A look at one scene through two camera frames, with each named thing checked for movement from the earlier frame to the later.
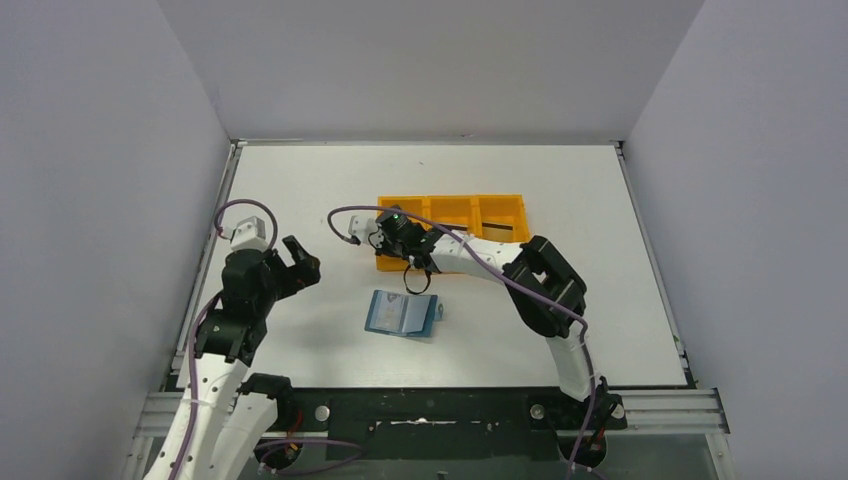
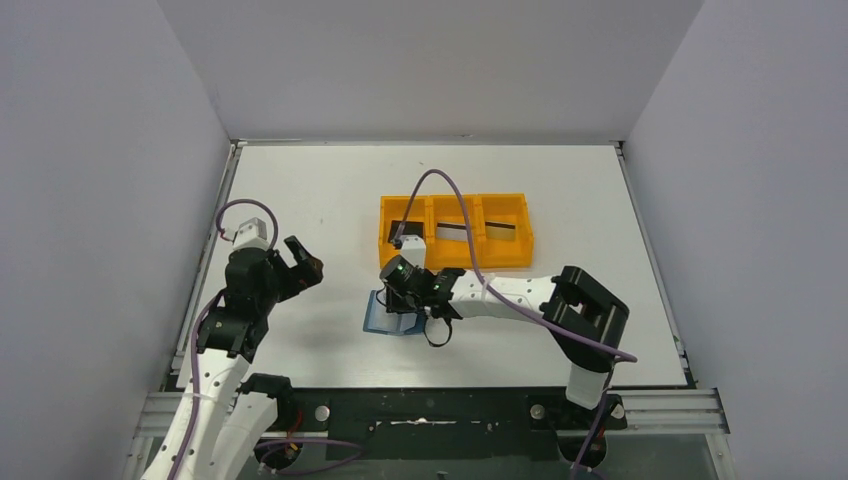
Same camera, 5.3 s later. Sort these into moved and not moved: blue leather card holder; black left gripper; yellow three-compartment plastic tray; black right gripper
Moved: black right gripper
Not moved: yellow three-compartment plastic tray; black left gripper; blue leather card holder
